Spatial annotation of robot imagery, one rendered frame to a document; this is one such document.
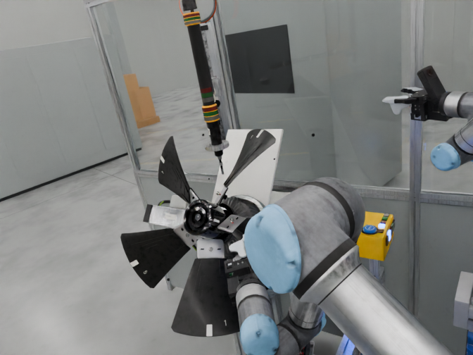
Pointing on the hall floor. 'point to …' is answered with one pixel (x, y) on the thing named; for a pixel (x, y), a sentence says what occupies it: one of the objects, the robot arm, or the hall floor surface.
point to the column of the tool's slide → (217, 75)
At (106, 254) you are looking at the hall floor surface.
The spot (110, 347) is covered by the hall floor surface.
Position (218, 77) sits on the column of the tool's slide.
